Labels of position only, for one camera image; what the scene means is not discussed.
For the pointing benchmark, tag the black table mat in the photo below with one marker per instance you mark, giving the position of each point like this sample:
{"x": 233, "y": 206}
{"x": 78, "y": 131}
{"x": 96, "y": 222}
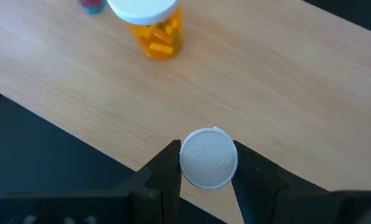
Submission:
{"x": 48, "y": 149}

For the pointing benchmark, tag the blue vial with red pills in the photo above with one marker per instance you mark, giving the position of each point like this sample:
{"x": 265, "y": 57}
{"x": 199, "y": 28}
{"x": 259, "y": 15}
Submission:
{"x": 92, "y": 7}

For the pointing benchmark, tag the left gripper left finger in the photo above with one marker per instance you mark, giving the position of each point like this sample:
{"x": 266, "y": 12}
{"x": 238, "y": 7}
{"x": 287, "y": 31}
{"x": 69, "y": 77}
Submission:
{"x": 154, "y": 193}

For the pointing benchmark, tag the orange pill bottle white cap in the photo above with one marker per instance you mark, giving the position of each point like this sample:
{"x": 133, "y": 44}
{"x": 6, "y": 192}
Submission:
{"x": 160, "y": 40}
{"x": 208, "y": 158}

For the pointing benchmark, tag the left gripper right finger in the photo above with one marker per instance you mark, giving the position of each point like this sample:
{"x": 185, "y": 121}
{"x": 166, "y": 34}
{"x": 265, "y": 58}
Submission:
{"x": 257, "y": 186}

